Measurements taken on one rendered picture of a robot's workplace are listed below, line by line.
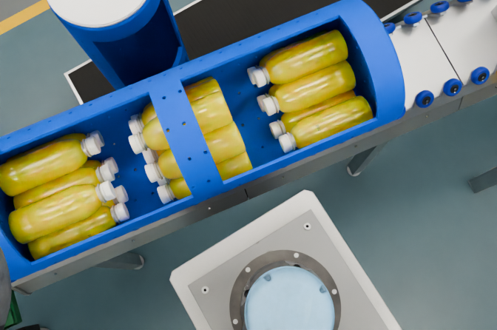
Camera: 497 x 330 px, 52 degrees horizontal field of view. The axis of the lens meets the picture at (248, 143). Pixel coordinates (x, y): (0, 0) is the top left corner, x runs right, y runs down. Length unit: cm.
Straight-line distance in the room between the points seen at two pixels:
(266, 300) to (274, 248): 24
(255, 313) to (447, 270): 162
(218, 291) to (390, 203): 139
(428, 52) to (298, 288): 85
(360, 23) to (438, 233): 137
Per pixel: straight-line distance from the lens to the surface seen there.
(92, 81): 226
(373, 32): 103
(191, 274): 99
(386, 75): 102
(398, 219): 221
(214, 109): 100
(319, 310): 69
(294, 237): 92
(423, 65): 137
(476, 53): 143
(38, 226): 109
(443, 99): 135
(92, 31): 133
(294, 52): 109
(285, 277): 69
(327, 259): 92
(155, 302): 218
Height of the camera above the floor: 213
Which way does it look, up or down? 75 degrees down
